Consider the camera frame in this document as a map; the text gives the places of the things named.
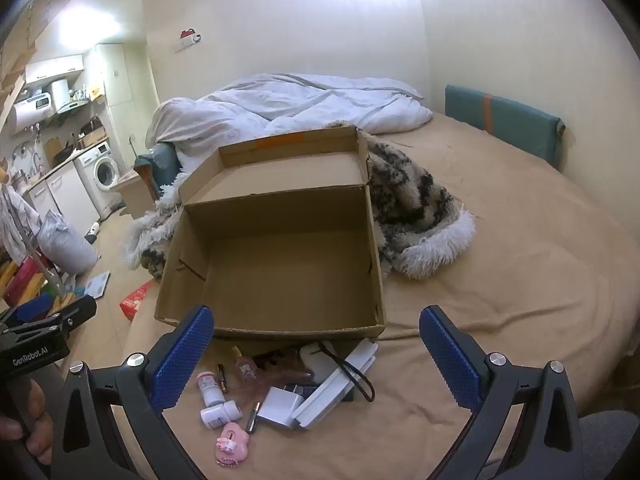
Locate white wall cabinet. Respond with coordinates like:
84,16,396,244
24,55,86,86

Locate teal cushion with orange stripe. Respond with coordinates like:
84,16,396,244
445,84,566,170

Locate white washing machine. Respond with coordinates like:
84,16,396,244
75,141,123,211

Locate fuzzy black and white blanket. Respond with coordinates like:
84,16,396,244
122,121,477,281

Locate grey bathroom scale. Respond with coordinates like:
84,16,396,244
82,271,111,301

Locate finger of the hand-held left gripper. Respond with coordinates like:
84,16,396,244
10,295,97,336

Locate white water heater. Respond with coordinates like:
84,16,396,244
11,91,56,136

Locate brown hair clip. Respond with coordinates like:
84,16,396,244
250,350,316,386

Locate white charger adapter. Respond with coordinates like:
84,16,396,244
256,385,306,430

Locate cardboard box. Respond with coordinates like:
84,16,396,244
154,125,387,340

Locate small pink perfume bottle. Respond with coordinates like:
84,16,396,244
230,344,258,386

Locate white duvet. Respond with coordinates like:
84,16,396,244
145,73,434,171

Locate person's grey trousers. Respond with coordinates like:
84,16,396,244
577,410,640,480

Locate wall socket with red plug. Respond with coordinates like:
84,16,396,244
175,27,203,53

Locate person's left hand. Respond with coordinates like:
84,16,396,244
0,380,53,466

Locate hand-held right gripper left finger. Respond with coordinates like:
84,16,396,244
50,304,216,480

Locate red packet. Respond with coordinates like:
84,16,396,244
120,280,153,318

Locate black device with strap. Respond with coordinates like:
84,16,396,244
280,341,376,404

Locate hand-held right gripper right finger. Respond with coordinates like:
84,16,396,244
419,304,583,480

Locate white pill bottle red label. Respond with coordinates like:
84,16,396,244
196,371,227,407

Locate wooden nightstand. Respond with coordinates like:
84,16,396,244
110,167,156,220

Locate white kitchen counter cabinet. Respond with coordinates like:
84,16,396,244
25,160,101,241

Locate white hanging clothes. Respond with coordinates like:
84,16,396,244
0,187,41,266

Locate grey plastic bag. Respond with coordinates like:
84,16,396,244
37,209,101,276

